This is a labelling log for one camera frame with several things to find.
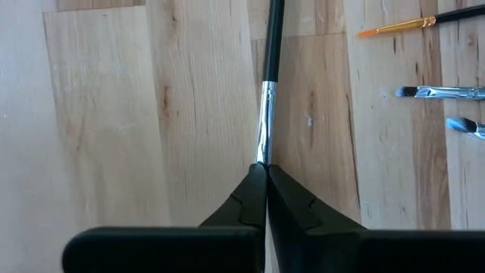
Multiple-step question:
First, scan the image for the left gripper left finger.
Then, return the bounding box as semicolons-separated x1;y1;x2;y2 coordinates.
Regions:
199;162;268;229

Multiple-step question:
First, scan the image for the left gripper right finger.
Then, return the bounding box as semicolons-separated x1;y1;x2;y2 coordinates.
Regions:
268;164;367;273

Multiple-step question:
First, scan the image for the black paintbrush orange ferrule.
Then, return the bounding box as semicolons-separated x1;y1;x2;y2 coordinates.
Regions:
355;3;485;38

